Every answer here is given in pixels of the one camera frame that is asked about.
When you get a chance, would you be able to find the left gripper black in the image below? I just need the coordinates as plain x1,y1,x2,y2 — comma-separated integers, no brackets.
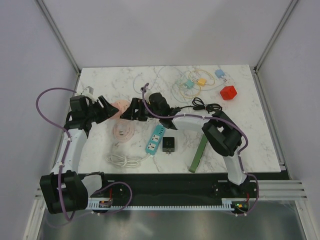
84,95,119,124

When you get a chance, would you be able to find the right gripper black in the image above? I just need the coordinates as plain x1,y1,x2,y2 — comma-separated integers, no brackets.
120,97,162,122

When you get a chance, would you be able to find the pink round power strip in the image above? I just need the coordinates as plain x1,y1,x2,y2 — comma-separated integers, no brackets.
110,99,130,120

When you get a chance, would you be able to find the teal power strip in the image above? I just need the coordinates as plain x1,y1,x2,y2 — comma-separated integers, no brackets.
145,125,166,156

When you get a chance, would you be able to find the black cube power socket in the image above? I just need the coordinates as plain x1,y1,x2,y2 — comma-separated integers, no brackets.
162,136,175,154

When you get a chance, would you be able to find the teal charger plug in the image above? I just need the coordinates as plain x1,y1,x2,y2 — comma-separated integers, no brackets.
182,79,195,90

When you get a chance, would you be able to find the green power strip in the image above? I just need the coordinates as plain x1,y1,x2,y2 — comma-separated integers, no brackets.
189,135,208,173

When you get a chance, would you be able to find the yellow charger plug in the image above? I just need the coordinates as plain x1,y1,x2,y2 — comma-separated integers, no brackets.
196,78,207,87

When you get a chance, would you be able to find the yellow charging cable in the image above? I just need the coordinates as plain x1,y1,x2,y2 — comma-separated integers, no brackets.
179,70,217,100

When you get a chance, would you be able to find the blue charger plug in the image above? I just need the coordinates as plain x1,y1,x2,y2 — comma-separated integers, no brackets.
215,69,226,79

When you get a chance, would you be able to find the blue charging cable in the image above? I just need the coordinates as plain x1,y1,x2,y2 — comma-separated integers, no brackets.
132,65,227,95

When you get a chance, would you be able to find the red cube power socket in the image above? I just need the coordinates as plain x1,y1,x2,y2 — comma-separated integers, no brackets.
219,85,238,101

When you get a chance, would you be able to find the white adapter plug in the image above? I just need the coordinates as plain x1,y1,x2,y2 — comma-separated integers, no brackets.
223,78,235,86

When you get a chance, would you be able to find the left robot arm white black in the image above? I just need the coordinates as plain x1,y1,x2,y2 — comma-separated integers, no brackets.
39,95,119,214

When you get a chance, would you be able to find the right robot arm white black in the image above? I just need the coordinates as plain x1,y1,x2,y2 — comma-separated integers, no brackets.
120,92,249,197

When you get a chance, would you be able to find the pink coiled cord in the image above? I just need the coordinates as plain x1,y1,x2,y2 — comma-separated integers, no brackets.
112,119,136,145

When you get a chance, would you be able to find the white coiled power cord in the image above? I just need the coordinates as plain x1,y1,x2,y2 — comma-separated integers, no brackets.
104,142,155,168

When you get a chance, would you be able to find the black power cord with plug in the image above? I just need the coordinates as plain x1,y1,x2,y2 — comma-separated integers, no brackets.
174,97,223,118

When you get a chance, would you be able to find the white slotted cable duct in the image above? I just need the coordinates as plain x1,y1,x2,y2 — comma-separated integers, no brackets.
85,198,249,212

